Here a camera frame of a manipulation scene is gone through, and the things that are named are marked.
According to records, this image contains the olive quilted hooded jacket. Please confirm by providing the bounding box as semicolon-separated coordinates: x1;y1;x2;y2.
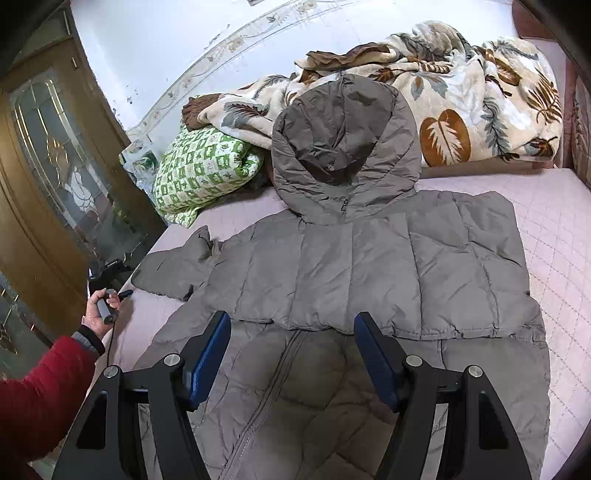
132;75;550;479

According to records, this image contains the red jacket sleeve forearm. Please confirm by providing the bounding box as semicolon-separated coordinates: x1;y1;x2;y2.
1;325;105;479

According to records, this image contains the person's left hand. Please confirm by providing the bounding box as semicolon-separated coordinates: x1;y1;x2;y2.
81;289;121;340

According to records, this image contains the brown wooden glass door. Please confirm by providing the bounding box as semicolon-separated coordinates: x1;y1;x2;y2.
1;2;164;378

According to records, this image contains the green checkered pillow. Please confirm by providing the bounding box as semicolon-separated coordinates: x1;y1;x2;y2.
152;125;266;228

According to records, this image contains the beige leaf-print blanket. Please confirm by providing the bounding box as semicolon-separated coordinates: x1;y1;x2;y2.
181;21;563;167

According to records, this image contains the floral pillow by wall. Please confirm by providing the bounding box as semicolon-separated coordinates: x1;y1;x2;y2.
119;137;159;196

